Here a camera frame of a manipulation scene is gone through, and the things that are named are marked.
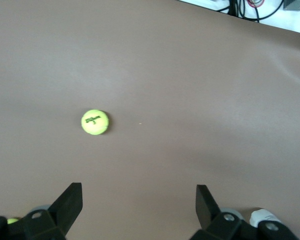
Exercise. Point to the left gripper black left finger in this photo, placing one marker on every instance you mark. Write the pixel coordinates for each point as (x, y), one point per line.
(65, 212)

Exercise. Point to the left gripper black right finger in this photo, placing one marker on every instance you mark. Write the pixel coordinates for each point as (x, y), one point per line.
(210, 215)

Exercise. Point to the yellow-green tennis ball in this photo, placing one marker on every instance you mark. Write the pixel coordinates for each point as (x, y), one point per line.
(94, 122)
(12, 221)

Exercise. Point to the brown table mat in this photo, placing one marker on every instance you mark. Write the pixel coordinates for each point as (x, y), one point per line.
(165, 87)

